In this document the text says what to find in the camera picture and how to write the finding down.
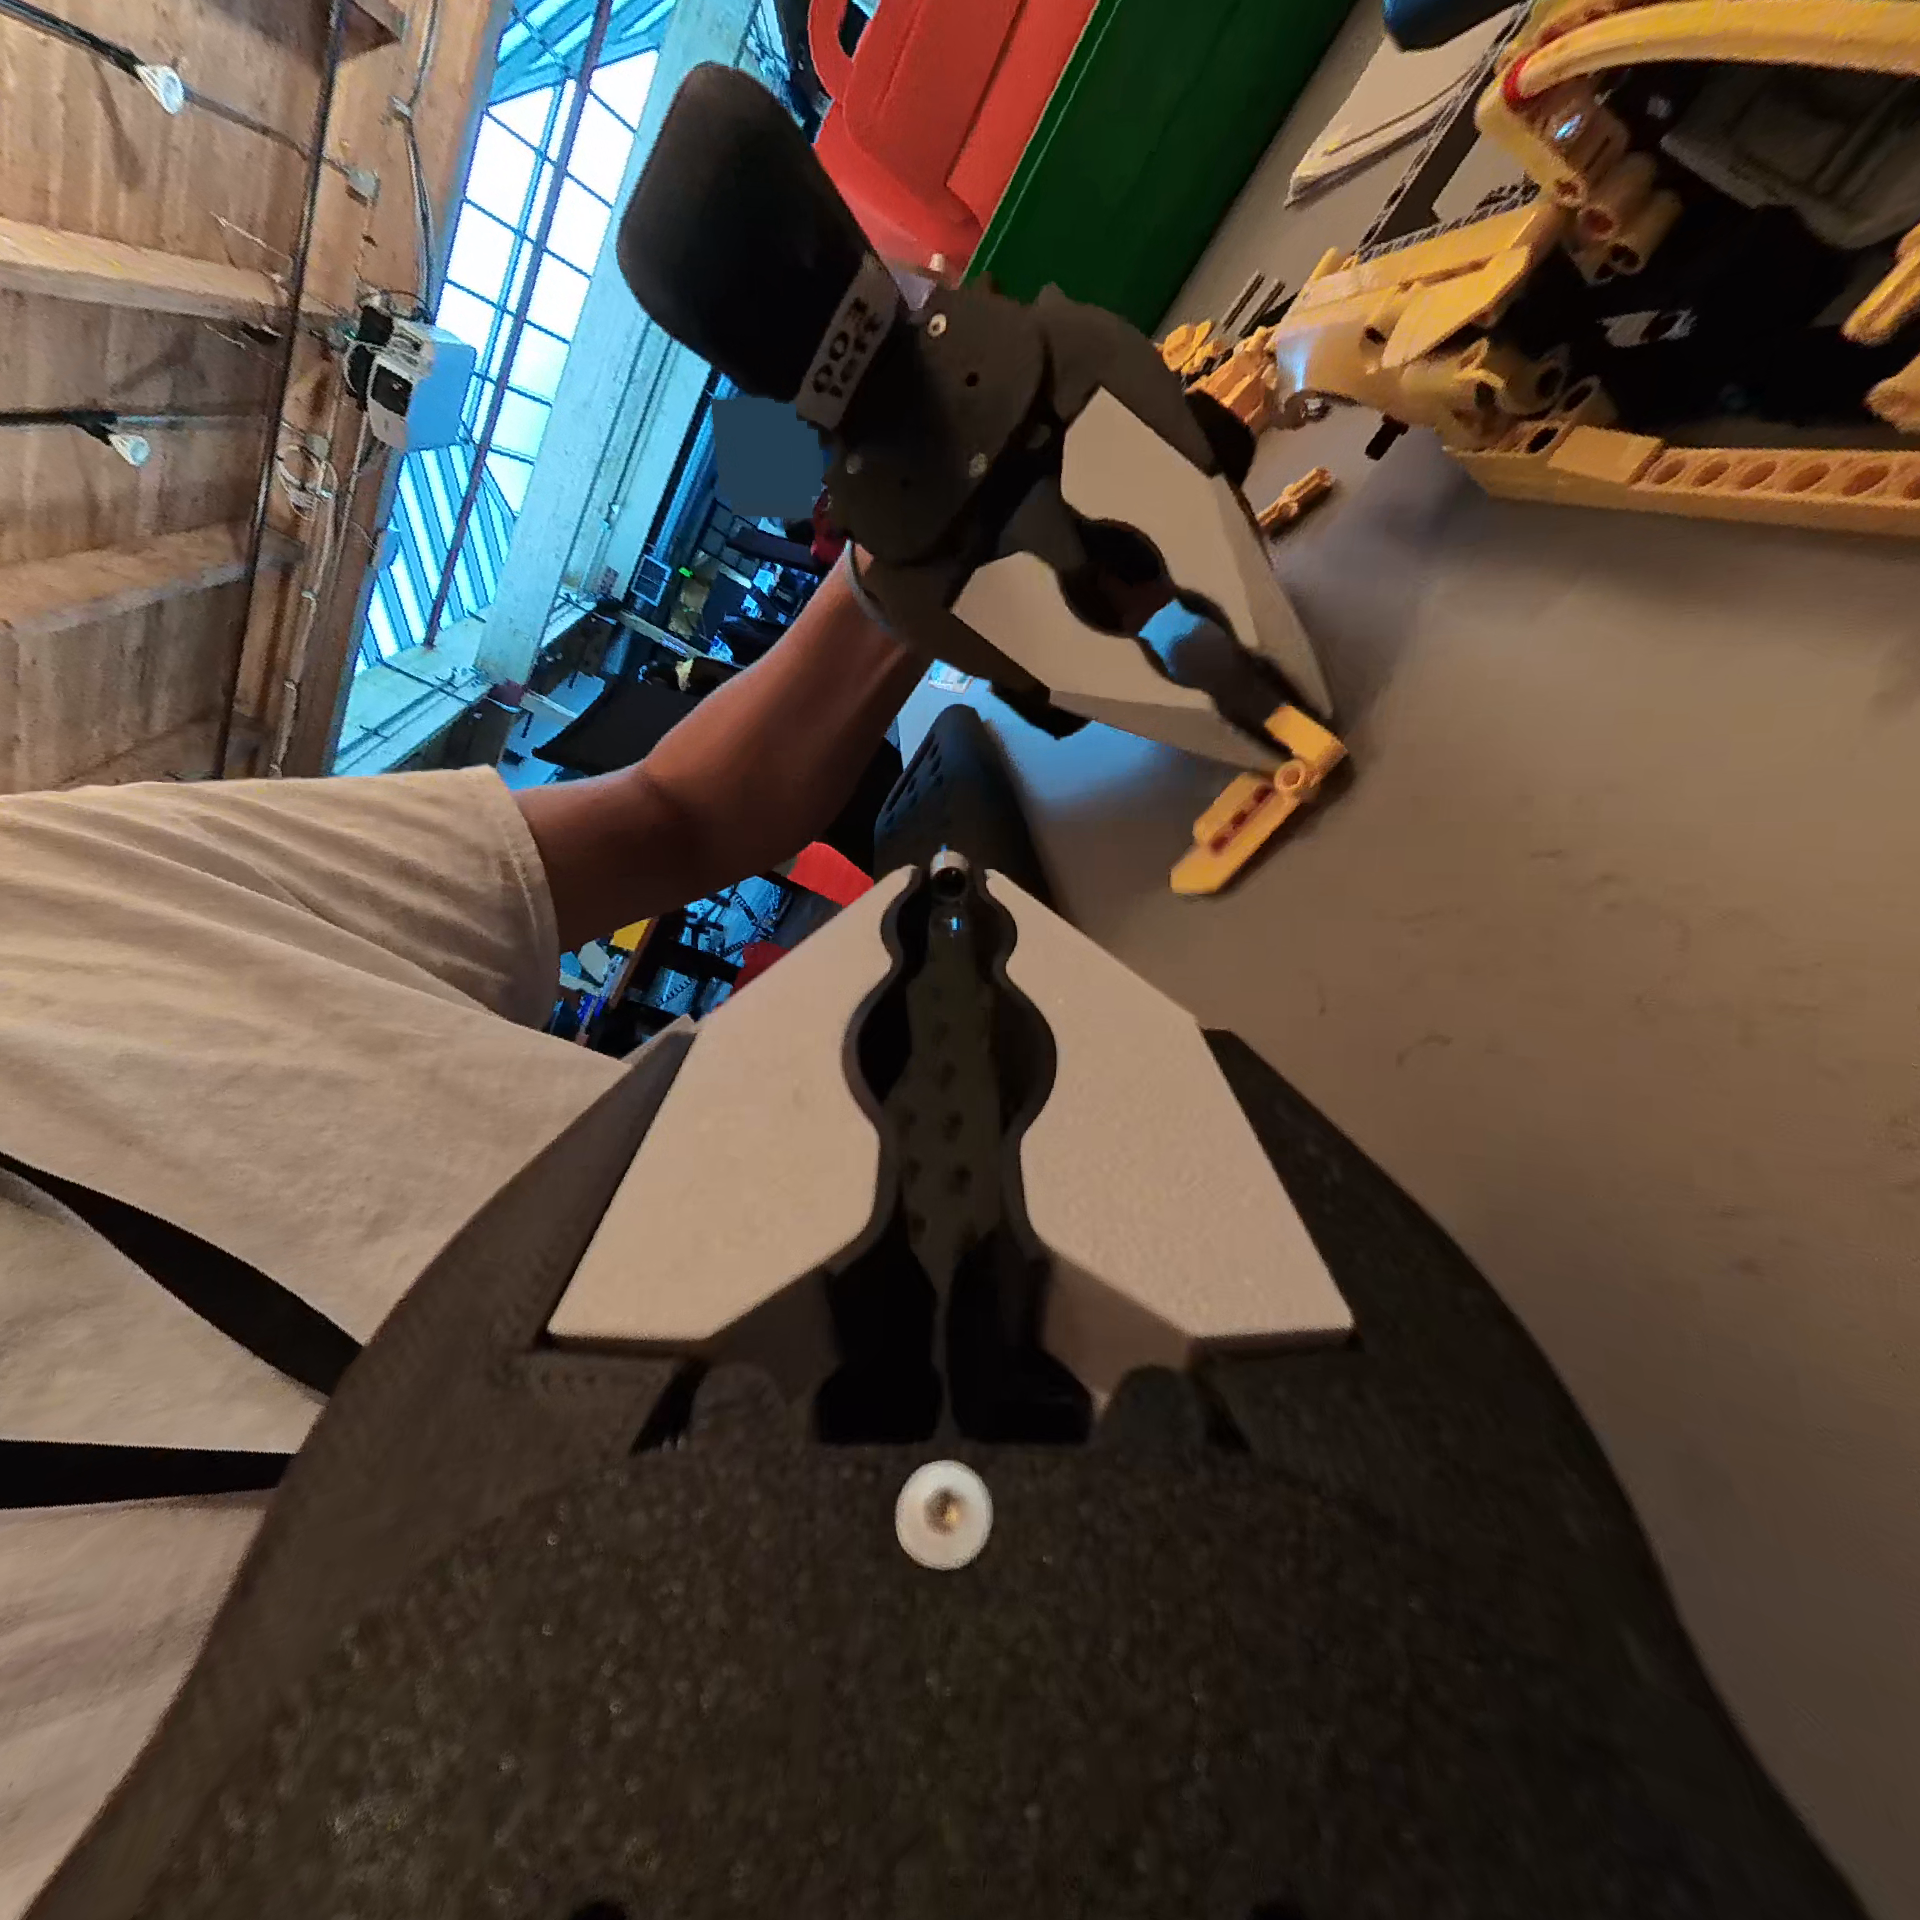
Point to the orange plastic bin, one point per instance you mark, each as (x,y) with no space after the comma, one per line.
(931,121)

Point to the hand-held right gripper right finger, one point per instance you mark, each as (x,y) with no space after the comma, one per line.
(1185,1185)

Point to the white wall box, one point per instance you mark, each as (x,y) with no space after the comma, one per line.
(412,383)

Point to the person's white shirt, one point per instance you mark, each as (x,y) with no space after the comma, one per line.
(225,975)

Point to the grey round connector brick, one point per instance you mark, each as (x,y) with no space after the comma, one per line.
(948,862)

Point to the grey desk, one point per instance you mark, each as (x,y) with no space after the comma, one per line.
(1575,975)

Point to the tall bright window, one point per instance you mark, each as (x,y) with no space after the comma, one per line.
(494,301)

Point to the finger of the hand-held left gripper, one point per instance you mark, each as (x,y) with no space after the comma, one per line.
(1081,661)
(1185,511)

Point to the pile of yellow bricks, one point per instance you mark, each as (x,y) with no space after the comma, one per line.
(1230,369)

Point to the pale blue wristband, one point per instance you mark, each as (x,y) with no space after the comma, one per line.
(870,592)

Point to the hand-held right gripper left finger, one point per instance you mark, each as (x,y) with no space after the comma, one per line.
(720,1185)

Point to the person's left forearm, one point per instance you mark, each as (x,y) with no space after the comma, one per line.
(705,765)

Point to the yellow curved panel brick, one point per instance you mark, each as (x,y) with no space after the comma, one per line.
(1252,818)

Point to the yellow brick toy car model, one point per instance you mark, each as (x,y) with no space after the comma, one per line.
(1650,225)

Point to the green plastic bin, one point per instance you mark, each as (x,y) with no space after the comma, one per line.
(1140,134)

